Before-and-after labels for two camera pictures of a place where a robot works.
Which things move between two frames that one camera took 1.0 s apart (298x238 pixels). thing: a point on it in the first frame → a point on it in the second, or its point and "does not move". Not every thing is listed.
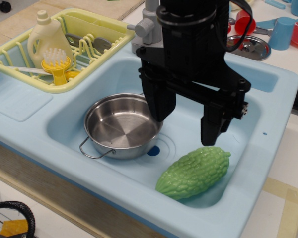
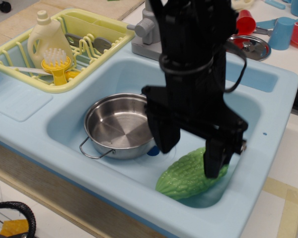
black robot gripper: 196,34 → 195,34
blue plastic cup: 280,35 does not move
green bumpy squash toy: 193,173 does not move
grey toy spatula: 76,38 does not move
